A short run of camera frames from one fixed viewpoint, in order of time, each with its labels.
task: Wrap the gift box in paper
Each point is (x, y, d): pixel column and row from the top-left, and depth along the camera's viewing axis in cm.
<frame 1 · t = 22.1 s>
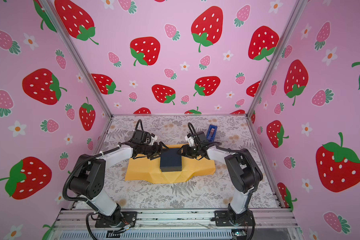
left hand: (166, 151, 89), fingers open
right hand: (177, 153, 90), fingers open
dark navy gift box: (170, 160, 90), point 7 cm above the table
orange yellow wrapping paper: (191, 166, 93), on the table
blue tape dispenser: (211, 132, 106), point 6 cm above the table

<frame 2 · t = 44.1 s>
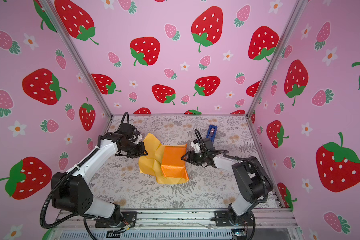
left hand: (147, 152, 83), fingers closed
right hand: (183, 159, 88), fingers open
orange yellow wrapping paper: (164, 162, 90), point 6 cm above the table
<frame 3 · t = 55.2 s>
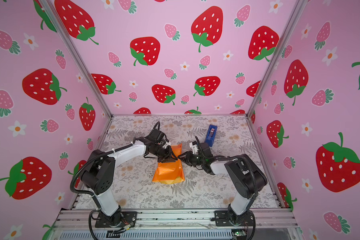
left hand: (177, 159, 86), fingers closed
right hand: (177, 158, 87), fingers open
orange yellow wrapping paper: (171, 172, 85), point 7 cm above the table
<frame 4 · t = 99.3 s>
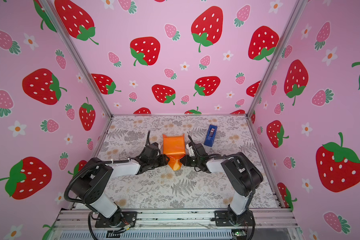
left hand: (168, 159, 93), fingers open
right hand: (179, 160, 92), fingers closed
orange yellow wrapping paper: (174, 148, 94), point 9 cm above the table
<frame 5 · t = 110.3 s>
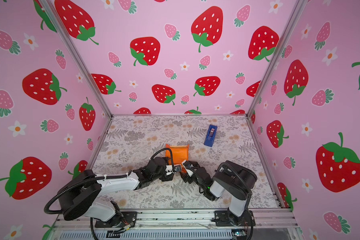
left hand: (171, 162, 88), fingers open
right hand: (184, 165, 89), fingers open
orange yellow wrapping paper: (180, 153, 92), point 8 cm above the table
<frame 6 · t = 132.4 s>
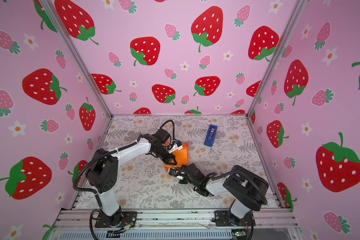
left hand: (176, 163, 86), fingers closed
right hand: (175, 167, 86), fingers closed
